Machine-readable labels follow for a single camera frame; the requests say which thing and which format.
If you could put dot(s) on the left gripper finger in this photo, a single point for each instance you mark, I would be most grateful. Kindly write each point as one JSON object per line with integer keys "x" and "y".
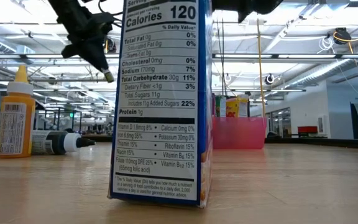
{"x": 96, "y": 57}
{"x": 73, "y": 50}

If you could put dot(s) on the red background box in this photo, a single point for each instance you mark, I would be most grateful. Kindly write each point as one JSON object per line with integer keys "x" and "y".
{"x": 307, "y": 129}

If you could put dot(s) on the orange squeeze bottle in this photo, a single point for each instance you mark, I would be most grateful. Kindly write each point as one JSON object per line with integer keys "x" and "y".
{"x": 15, "y": 130}

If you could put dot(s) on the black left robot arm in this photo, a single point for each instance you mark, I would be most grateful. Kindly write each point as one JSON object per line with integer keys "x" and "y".
{"x": 64, "y": 7}

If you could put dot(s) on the pink translucent plastic bin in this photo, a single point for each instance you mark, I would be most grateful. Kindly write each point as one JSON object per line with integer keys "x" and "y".
{"x": 239, "y": 133}

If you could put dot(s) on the yellow mini cereal box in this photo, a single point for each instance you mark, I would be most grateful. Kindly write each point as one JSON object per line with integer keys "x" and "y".
{"x": 232, "y": 109}

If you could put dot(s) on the black icing tube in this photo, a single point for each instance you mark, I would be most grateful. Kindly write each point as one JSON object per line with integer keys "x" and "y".
{"x": 54, "y": 142}

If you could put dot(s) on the blue mini cereal box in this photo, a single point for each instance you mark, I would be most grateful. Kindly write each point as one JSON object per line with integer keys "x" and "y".
{"x": 157, "y": 109}

